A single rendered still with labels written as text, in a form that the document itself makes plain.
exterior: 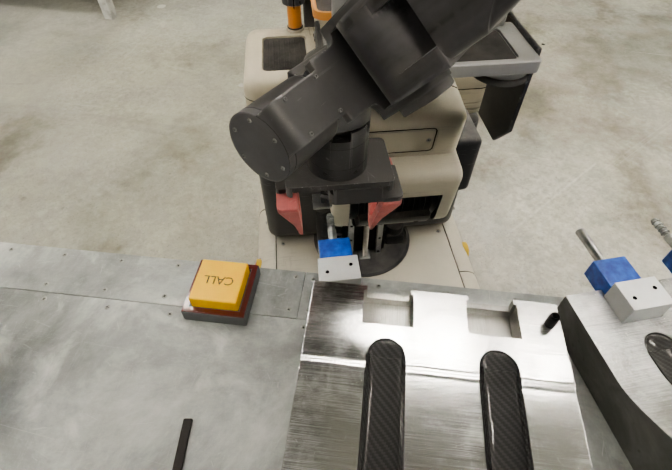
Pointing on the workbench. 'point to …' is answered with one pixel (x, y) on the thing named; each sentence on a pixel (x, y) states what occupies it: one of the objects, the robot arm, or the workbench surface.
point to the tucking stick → (182, 444)
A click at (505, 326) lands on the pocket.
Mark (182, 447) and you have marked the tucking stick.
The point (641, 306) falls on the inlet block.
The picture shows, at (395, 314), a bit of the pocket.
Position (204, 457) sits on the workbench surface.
